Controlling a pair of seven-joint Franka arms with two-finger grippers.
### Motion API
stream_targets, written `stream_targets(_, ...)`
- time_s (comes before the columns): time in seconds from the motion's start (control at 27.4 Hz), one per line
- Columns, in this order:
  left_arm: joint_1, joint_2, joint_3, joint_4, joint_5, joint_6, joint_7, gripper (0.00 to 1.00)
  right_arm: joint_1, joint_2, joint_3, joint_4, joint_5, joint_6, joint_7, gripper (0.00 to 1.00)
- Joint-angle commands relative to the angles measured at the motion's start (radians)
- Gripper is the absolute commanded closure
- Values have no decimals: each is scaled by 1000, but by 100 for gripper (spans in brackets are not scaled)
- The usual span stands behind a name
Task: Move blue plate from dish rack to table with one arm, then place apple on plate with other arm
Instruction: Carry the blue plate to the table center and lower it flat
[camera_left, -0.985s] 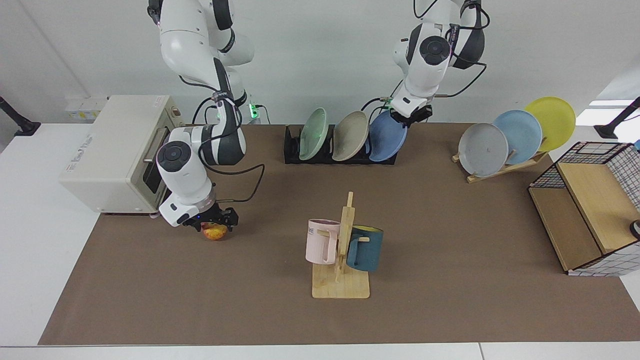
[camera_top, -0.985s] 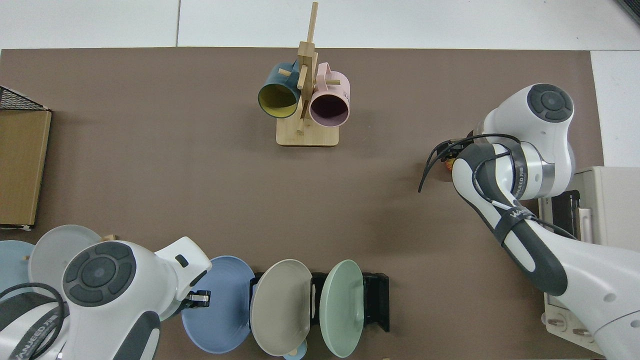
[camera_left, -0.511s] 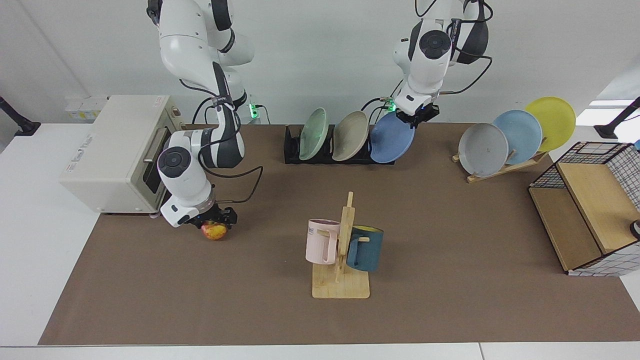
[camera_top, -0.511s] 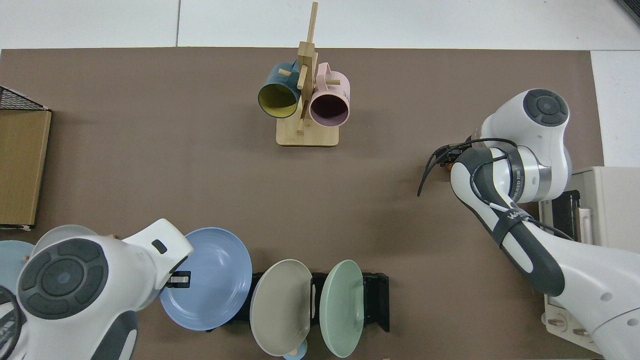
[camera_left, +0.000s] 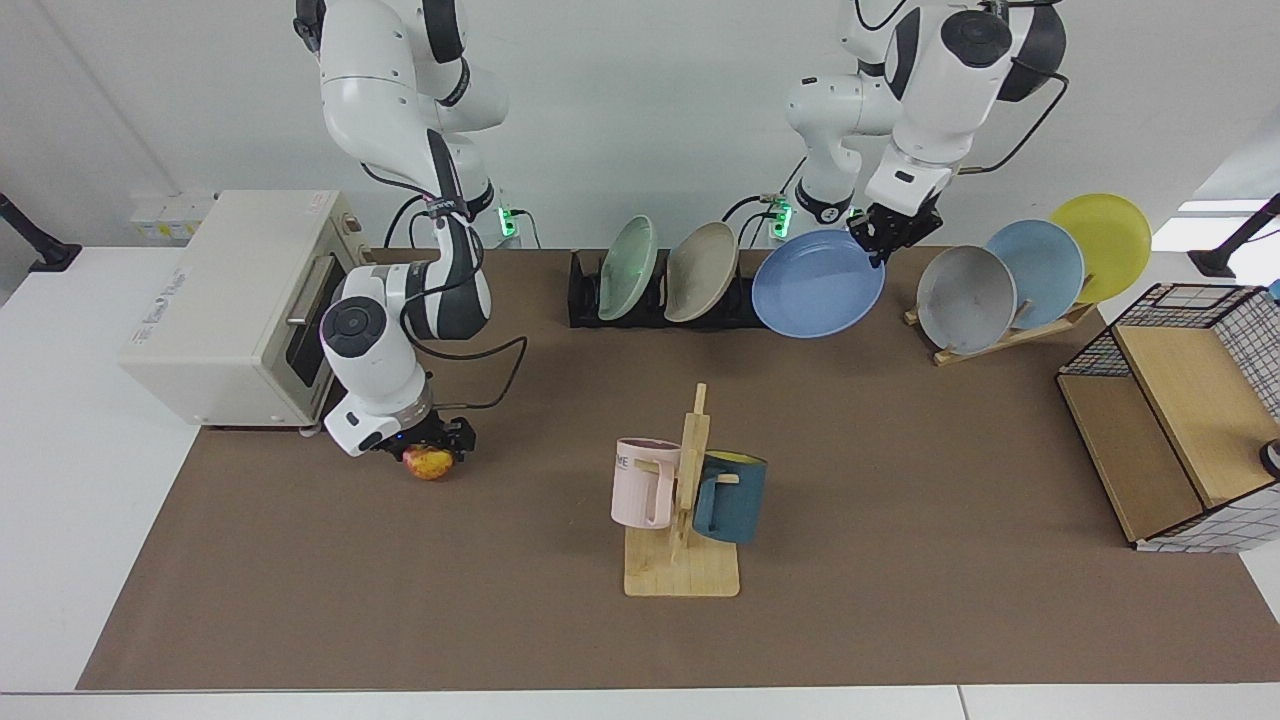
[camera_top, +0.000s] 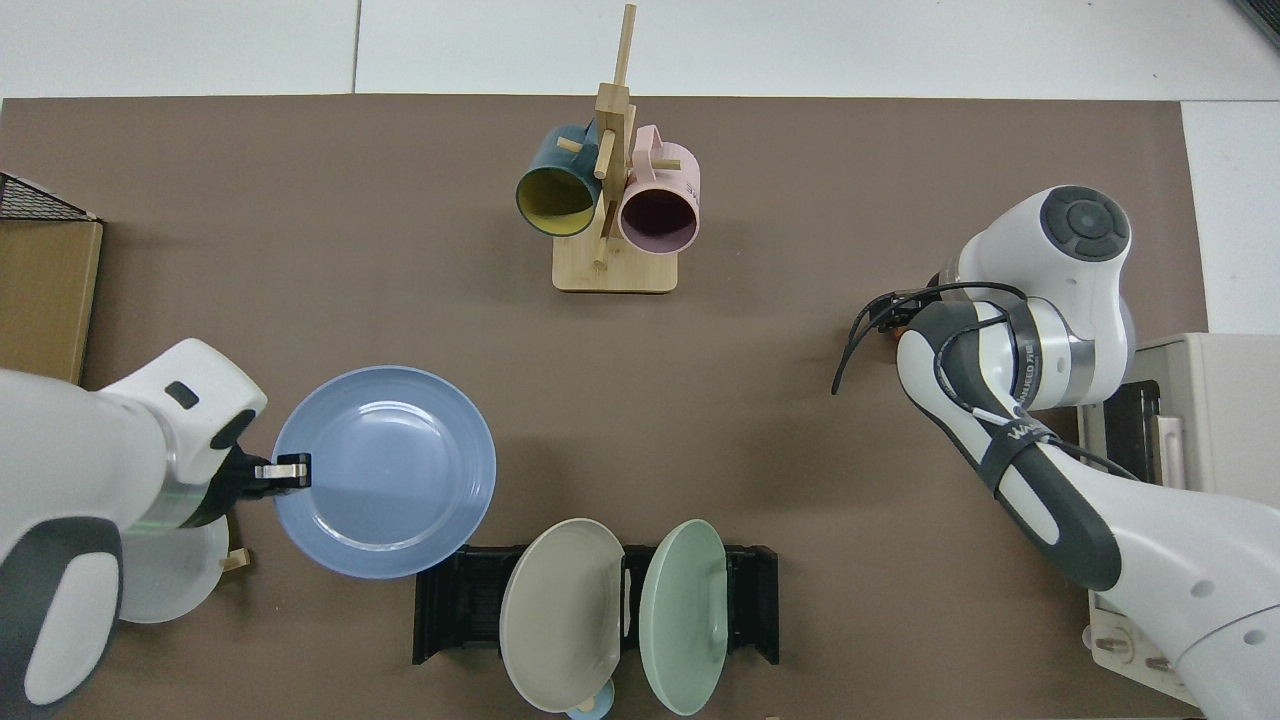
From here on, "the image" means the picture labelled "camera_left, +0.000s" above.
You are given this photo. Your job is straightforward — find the red yellow apple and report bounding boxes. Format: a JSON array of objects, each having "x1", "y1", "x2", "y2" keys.
[{"x1": 403, "y1": 445, "x2": 457, "y2": 482}]

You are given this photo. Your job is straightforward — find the grey plate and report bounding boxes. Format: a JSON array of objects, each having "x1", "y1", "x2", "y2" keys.
[{"x1": 916, "y1": 246, "x2": 1018, "y2": 355}]

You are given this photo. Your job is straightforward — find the wooden plate rack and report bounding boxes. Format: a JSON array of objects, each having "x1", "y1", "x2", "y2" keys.
[{"x1": 903, "y1": 300, "x2": 1098, "y2": 367}]

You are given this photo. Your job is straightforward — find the light blue plate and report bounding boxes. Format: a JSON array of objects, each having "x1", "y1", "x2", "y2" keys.
[{"x1": 985, "y1": 220, "x2": 1086, "y2": 331}]

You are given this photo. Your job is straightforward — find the beige plate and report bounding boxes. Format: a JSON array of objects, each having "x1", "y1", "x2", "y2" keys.
[{"x1": 664, "y1": 221, "x2": 741, "y2": 324}]

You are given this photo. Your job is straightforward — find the black dish rack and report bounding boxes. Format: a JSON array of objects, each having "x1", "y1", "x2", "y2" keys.
[{"x1": 567, "y1": 249, "x2": 776, "y2": 330}]

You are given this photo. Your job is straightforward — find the yellow plate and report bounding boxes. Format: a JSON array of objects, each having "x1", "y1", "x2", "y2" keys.
[{"x1": 1047, "y1": 193, "x2": 1153, "y2": 305}]

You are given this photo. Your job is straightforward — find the pale green plate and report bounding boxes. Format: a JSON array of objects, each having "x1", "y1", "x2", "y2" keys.
[{"x1": 597, "y1": 215, "x2": 659, "y2": 322}]

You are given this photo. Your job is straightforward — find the brown table cloth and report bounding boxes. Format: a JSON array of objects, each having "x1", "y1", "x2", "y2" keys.
[{"x1": 77, "y1": 247, "x2": 1280, "y2": 691}]

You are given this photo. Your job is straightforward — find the pink cup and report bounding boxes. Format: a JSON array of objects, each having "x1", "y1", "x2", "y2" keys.
[{"x1": 611, "y1": 438, "x2": 683, "y2": 530}]

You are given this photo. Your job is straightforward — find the pale toaster oven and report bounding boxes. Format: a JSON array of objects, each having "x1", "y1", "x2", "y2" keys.
[{"x1": 118, "y1": 190, "x2": 379, "y2": 433}]

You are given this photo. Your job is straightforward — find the wooden cup stand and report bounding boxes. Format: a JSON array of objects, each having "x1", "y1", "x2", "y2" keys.
[{"x1": 624, "y1": 383, "x2": 741, "y2": 599}]

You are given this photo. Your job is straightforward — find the dark teal cup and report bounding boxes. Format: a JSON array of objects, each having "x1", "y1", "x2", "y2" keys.
[{"x1": 692, "y1": 450, "x2": 768, "y2": 546}]

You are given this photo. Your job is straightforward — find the black clamp stand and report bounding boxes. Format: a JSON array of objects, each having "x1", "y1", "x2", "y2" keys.
[
  {"x1": 0, "y1": 192, "x2": 83, "y2": 273},
  {"x1": 1187, "y1": 193, "x2": 1280, "y2": 280}
]

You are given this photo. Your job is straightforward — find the white wall socket box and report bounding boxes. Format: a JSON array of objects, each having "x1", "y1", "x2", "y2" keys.
[{"x1": 130, "y1": 193, "x2": 218, "y2": 243}]

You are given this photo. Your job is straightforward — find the wire basket with wooden floor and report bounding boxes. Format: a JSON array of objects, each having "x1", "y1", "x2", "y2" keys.
[{"x1": 1057, "y1": 283, "x2": 1280, "y2": 554}]

